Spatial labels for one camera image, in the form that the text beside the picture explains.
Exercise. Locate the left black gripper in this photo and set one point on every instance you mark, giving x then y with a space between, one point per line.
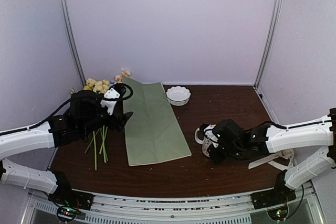
119 126

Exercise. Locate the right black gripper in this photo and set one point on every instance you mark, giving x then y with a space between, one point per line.
217 159

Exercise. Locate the white patterned mug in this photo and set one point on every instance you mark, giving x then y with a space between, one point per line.
207 143

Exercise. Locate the green and pink wrapping paper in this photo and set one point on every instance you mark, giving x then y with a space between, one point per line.
152 134

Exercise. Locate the peach flower stem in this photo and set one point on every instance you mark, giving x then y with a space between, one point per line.
123 73

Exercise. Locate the cream yellow rose stem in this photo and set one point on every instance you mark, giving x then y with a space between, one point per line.
101 86

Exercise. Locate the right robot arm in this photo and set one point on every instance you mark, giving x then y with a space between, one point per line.
269 141

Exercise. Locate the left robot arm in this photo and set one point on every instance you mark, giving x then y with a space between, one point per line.
52 132

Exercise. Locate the white fluted dish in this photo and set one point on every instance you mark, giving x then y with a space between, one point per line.
178 95

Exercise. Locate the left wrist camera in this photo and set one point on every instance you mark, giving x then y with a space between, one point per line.
112 96

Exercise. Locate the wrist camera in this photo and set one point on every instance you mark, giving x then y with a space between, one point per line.
207 129
112 96

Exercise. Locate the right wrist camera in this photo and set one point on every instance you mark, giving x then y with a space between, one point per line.
207 129

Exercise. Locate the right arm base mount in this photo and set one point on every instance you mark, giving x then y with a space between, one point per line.
280 194

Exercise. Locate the aluminium front rail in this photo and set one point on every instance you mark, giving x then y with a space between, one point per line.
234 208

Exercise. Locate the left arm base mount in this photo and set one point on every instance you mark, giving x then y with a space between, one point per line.
65 195

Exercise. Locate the left aluminium frame post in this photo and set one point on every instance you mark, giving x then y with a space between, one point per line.
71 41

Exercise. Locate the aluminium frame post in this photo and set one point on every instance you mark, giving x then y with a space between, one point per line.
71 41
269 40

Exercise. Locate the right aluminium frame post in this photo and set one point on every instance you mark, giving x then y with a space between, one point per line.
269 40

